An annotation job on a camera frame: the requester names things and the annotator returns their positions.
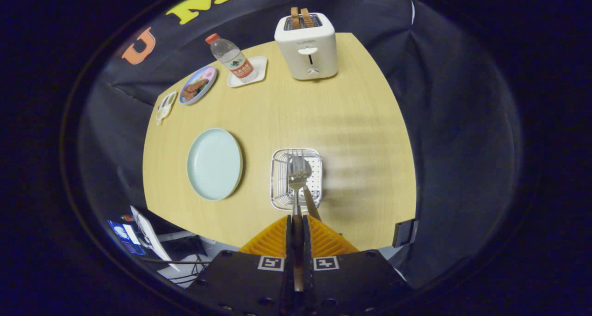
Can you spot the white square coaster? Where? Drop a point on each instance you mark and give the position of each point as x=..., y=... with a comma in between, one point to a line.
x=259, y=66

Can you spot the light green plate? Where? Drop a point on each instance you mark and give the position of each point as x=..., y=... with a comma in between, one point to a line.
x=215, y=164

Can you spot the clear water bottle red cap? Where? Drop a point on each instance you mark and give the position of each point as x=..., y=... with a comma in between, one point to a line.
x=233, y=59

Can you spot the white toaster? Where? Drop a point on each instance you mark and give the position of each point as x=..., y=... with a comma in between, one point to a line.
x=310, y=50

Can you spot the white board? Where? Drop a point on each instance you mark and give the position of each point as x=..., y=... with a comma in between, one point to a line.
x=152, y=239

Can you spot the small white divided dish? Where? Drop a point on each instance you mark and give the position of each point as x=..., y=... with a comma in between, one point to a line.
x=165, y=107

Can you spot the lit blue screen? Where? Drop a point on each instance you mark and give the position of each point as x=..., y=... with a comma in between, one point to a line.
x=125, y=239

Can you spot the black backdrop cloth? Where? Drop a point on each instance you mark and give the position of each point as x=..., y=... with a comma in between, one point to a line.
x=453, y=98

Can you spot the brown toast slice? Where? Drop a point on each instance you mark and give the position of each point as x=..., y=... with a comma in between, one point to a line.
x=295, y=17
x=307, y=17

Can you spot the printed round plate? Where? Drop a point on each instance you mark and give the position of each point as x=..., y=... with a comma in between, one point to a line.
x=198, y=85

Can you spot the black table clamp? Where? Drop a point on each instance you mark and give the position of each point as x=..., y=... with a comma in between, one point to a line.
x=403, y=232

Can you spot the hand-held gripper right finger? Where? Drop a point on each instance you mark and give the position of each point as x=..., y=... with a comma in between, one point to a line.
x=351, y=283

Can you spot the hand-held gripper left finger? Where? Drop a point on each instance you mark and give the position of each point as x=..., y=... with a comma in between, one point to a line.
x=252, y=283

